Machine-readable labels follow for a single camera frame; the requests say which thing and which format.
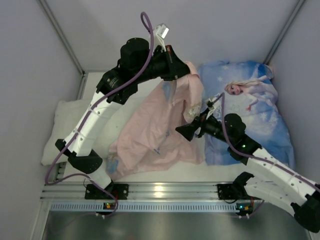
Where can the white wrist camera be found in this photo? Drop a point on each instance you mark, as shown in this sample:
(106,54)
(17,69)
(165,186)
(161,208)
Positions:
(159,34)
(212,105)

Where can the blue Elsa pillow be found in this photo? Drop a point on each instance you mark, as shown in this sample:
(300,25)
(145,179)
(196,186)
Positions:
(249,93)

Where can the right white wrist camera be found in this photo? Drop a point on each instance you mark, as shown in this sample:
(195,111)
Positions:
(212,105)

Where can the right aluminium frame post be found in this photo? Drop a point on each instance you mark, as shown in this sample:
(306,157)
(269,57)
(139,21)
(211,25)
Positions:
(298,6)

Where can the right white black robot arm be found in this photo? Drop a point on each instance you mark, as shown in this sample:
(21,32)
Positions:
(265,177)

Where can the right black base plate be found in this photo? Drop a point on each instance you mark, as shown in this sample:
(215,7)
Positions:
(231,192)

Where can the aluminium frame post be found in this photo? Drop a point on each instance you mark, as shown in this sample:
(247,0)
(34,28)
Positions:
(60,34)
(298,6)

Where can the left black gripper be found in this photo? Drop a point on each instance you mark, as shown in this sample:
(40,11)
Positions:
(169,63)

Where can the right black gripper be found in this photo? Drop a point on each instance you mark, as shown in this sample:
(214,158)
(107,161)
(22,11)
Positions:
(198,127)

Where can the aluminium mounting rail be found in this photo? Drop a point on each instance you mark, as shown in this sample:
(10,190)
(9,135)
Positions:
(133,191)

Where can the left aluminium frame post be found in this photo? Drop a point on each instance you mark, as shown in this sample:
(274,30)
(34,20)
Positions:
(60,34)

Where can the pink pillowcase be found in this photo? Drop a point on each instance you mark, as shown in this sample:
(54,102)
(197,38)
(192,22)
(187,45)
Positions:
(149,140)

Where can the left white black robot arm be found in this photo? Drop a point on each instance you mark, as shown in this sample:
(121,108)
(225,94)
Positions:
(139,62)

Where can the slotted grey cable duct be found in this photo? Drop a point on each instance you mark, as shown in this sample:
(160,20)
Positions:
(157,207)

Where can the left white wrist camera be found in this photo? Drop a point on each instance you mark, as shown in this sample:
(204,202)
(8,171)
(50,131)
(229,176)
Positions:
(159,34)

